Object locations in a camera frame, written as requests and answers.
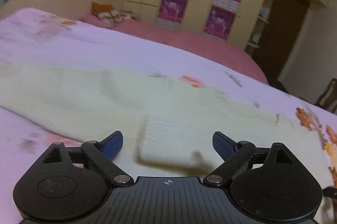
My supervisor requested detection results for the cream knit small garment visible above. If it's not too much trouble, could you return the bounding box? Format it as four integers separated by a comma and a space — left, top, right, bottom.
0, 63, 333, 224

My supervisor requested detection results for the dark wooden chair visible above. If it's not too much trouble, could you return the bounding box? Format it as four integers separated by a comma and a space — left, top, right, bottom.
315, 78, 337, 114

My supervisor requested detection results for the cream corner shelf unit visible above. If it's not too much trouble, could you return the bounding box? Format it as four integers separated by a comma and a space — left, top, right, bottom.
245, 0, 276, 56

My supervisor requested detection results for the pink checked bed sheet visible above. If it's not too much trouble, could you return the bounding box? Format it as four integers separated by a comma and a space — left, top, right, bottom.
80, 14, 268, 84

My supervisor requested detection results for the white floral quilt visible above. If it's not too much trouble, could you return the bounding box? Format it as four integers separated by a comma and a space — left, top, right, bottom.
1, 9, 336, 223

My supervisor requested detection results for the lower right magenta poster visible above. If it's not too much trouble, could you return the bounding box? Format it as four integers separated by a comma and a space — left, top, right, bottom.
203, 5, 236, 41

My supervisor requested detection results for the dark wooden door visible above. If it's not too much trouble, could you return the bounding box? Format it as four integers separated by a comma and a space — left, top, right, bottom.
253, 0, 310, 88

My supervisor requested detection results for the orange patterned pillow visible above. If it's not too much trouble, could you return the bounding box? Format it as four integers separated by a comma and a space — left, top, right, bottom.
91, 2, 137, 26

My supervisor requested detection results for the lower left magenta poster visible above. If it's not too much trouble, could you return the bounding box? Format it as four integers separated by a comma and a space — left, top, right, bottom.
155, 0, 188, 31

